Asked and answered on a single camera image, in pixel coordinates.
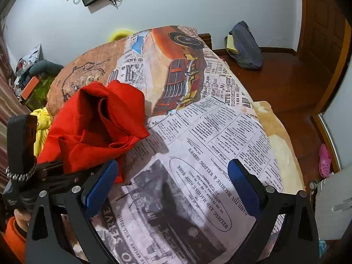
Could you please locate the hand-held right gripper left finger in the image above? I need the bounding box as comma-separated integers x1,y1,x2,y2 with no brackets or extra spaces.
25,159,119,264

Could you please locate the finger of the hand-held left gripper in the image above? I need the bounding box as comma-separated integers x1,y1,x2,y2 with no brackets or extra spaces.
43,173,81,191
37,160,66,174

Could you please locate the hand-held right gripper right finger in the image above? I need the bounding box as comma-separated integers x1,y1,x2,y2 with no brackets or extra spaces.
228,158,319,264

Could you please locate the large red garment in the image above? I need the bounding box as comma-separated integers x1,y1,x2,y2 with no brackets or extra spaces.
36,80,150,183

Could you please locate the person's left forearm orange sleeve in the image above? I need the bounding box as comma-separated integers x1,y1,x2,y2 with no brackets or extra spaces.
4,216,28,263

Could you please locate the person's left hand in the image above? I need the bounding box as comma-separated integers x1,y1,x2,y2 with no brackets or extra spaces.
14,207,31,223

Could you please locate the yellow garment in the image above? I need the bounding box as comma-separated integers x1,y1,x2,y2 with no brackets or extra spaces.
30,107,57,157

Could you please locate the brown striped curtain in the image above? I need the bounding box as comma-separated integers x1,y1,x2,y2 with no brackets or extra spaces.
0,41,28,187

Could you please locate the green box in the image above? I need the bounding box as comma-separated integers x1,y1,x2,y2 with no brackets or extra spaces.
25,78,55,110

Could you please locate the orange box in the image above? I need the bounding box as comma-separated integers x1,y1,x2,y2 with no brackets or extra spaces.
21,75,39,101

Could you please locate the cream fleece blanket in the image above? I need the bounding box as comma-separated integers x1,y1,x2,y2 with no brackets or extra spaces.
251,100,306,194

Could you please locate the newspaper and car printed blanket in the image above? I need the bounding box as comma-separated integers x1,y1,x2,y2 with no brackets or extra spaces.
45,25,286,264

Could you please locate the dark grey cloth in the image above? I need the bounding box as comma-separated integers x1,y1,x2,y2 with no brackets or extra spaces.
29,60,64,75

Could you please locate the pink clog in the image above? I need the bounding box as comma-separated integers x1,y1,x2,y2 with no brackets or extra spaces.
318,143,332,179

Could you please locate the white patterned cloth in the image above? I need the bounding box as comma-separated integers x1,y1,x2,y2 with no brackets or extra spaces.
16,44,43,69

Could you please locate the white cabinet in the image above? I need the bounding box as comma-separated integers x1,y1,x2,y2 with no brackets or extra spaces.
313,168,345,241

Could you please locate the teal patterned cloth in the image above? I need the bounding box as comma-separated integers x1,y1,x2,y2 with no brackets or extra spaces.
319,239,330,259

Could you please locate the blue-grey bag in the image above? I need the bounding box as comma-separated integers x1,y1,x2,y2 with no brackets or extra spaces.
224,20,264,70

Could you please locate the yellow paper pad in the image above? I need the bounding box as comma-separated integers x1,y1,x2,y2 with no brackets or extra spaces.
227,34,239,53

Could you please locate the yellow-green round object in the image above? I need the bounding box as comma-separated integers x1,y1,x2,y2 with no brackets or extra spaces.
109,27,135,41

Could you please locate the wooden bed headboard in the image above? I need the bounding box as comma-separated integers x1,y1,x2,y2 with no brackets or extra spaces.
198,33,213,48

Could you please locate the wooden door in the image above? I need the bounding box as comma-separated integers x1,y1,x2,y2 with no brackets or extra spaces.
298,0,352,116

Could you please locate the braided wrist strap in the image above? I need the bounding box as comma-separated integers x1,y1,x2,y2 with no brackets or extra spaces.
5,158,37,182

